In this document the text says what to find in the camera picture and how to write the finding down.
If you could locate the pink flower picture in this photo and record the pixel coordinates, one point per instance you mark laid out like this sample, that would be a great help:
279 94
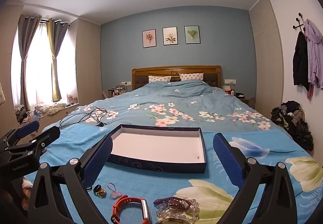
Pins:
149 38

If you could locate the orange smart watch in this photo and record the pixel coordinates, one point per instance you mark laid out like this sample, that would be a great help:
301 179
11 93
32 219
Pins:
131 209

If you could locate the right patterned pillow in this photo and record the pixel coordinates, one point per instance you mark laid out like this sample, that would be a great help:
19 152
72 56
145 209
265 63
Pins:
190 76

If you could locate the green leaf picture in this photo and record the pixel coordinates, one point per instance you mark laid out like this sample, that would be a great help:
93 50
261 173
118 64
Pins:
192 34

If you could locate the pile of dark clothes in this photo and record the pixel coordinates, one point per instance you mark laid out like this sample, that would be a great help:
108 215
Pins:
291 117

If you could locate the wooden headboard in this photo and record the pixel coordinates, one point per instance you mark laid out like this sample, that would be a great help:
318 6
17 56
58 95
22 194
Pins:
212 74

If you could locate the left patterned pillow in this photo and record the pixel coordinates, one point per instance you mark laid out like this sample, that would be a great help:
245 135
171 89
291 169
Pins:
152 79

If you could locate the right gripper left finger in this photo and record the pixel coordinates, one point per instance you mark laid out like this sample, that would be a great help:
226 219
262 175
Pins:
47 203

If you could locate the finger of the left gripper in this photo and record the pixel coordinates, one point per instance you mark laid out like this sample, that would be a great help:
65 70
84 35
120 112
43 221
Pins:
42 140
13 136

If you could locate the patterned pillow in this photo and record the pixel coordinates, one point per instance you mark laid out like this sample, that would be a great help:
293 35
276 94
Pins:
190 76
152 79

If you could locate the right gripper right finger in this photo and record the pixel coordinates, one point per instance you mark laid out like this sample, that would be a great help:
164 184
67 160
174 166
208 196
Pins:
277 204

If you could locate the pink pendant charm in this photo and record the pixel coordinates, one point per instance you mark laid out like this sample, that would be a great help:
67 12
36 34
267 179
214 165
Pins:
115 194

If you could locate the white flower picture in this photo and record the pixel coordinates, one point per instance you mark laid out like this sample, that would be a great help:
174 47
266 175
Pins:
170 36

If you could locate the teal floral duvet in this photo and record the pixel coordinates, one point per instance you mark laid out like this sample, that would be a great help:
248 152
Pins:
189 103

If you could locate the black jacket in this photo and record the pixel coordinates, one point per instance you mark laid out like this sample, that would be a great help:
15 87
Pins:
300 62

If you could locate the navy tray white inside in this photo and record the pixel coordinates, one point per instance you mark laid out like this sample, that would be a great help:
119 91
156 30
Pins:
179 150

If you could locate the purple jacket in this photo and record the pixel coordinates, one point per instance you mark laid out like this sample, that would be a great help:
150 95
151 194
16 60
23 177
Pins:
314 46

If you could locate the left grey curtain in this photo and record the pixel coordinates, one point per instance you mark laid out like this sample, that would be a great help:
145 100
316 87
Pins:
27 27

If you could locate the right grey yellow curtain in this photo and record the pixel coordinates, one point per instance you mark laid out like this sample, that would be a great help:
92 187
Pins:
56 30

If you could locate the clothes on window sill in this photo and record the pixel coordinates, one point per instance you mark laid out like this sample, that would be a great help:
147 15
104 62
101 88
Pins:
24 116

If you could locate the person's left hand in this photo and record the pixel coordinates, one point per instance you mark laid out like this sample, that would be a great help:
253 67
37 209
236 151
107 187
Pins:
26 189

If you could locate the tortoiseshell bangle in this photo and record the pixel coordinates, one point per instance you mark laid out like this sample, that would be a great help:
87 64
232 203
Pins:
172 220

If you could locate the wall coat hooks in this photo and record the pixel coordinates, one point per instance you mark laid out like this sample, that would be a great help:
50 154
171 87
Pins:
300 23

